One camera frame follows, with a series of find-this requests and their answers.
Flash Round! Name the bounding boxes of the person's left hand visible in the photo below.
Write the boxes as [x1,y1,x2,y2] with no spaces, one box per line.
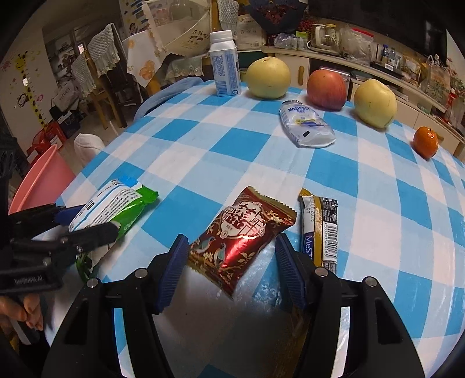
[0,294,44,331]

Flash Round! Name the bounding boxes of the blue white checked tablecloth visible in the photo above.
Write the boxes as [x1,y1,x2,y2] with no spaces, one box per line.
[54,78,465,378]

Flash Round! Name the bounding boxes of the white sack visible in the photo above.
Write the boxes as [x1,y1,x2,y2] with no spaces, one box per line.
[236,11,267,48]

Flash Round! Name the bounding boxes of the dark chair with knitted cover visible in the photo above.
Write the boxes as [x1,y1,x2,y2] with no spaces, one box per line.
[71,56,120,128]
[89,24,146,128]

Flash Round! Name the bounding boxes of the red apple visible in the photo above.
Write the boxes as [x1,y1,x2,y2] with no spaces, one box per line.
[307,69,347,111]

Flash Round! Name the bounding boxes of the dark flower bouquet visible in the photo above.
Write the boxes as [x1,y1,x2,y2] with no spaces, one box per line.
[247,0,309,35]

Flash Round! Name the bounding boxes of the pack of water bottles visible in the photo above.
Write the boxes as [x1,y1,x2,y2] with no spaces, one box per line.
[274,33,306,49]

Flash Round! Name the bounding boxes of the large yellow pear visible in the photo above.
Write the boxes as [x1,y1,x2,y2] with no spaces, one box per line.
[246,56,292,100]

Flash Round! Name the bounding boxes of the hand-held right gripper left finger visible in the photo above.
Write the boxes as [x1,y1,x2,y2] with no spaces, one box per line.
[42,234,189,378]

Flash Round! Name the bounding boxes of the red snack packet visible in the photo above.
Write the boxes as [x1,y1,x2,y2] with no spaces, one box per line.
[187,186,298,299]

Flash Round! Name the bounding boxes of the mesh food cover tent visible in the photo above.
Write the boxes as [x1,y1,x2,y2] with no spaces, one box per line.
[142,0,213,55]

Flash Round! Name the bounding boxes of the white green snack wrapper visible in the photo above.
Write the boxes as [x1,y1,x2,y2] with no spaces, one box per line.
[68,177,159,282]

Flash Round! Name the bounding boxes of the clear plastic bag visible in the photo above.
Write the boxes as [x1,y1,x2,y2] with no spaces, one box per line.
[339,27,375,59]

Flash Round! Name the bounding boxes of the printed paper bag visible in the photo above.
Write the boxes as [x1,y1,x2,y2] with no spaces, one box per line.
[421,54,451,106]

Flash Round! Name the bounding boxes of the gold black bar wrapper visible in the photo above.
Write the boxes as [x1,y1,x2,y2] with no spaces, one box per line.
[298,188,339,274]

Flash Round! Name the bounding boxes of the orange print tablecloth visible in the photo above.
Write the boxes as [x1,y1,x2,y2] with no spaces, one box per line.
[121,31,171,88]

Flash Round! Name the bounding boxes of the blue towel on chair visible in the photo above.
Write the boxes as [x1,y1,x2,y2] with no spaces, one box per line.
[134,76,204,120]

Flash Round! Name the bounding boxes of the pink bin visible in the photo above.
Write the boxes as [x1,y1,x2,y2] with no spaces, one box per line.
[8,145,77,215]

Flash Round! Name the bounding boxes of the white cushion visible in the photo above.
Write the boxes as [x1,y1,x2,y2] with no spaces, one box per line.
[74,133,106,168]

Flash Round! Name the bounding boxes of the red boxes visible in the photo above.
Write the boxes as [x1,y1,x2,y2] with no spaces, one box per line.
[27,122,68,153]

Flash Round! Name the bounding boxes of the small yellow pear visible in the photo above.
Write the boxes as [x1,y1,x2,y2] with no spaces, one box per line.
[353,79,398,129]

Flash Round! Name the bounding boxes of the white blue milk bottle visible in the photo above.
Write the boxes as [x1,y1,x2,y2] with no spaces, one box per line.
[209,30,242,97]

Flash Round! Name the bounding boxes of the giraffe wall sticker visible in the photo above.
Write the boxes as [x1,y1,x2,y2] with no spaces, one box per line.
[15,51,48,128]

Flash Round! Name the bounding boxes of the white blue drink pouch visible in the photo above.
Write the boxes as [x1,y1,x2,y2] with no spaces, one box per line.
[279,99,336,148]

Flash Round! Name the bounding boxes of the mandarin orange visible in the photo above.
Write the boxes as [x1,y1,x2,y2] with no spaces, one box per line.
[413,126,439,161]

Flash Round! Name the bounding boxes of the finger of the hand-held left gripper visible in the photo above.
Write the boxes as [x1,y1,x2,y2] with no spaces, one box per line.
[9,204,87,240]
[12,222,121,270]

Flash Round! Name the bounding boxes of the wooden chair with knitted cover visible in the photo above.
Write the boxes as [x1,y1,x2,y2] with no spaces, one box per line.
[211,0,240,40]

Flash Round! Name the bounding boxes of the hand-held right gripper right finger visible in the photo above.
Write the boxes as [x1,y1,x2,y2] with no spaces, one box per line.
[275,234,425,378]

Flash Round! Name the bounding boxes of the lace cloth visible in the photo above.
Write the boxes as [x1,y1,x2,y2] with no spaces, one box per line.
[165,54,205,86]

